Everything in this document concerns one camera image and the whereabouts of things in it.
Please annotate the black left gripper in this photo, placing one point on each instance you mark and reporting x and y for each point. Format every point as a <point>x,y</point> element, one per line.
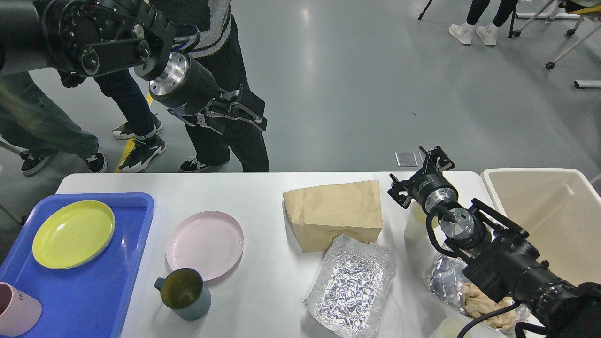
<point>188,90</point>

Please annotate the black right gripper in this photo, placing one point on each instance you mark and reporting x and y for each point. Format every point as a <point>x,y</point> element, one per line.
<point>430,190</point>

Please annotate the pink plate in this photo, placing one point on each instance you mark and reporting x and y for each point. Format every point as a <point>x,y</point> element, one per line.
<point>210,242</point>

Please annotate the blue-grey mug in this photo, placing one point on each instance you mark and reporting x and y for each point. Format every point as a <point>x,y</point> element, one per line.
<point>184,292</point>

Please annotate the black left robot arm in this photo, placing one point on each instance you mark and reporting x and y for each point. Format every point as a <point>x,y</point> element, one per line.
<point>92,38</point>

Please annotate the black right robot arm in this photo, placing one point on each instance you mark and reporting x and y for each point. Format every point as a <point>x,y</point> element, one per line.
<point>499,259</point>

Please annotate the metal floor plate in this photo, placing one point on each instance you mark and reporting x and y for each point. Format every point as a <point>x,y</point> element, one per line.
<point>407,159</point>

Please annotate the white paper cup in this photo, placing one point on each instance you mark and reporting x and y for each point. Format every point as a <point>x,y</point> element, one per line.
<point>415,229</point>

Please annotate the person in grey sweater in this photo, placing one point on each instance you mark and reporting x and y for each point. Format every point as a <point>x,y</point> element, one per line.
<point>218,50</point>

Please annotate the person in dark jeans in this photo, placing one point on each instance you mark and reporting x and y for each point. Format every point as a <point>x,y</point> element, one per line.
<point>125,92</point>

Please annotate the crumpled foil with paper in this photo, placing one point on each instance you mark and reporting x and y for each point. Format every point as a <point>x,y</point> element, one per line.
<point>444,279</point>

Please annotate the brown paper bag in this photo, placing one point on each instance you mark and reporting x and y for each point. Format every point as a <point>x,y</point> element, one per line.
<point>321,213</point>

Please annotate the aluminium foil tray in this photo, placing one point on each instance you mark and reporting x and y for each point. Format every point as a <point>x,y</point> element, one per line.
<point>352,285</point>

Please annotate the beige plastic bin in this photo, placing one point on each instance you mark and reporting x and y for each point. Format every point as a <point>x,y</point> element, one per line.
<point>561,212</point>

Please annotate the white lid bottom edge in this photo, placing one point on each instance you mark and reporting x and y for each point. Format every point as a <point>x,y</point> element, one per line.
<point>449,328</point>

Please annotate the person in olive trousers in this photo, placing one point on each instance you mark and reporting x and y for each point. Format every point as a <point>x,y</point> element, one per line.
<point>31,120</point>

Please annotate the yellow plate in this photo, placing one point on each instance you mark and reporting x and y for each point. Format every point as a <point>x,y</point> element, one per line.
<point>74,235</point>

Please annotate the blue plastic tray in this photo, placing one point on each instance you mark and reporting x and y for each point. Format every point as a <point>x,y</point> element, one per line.
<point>90,301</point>

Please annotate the pink mug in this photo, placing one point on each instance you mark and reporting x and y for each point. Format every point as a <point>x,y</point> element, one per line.
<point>19,312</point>

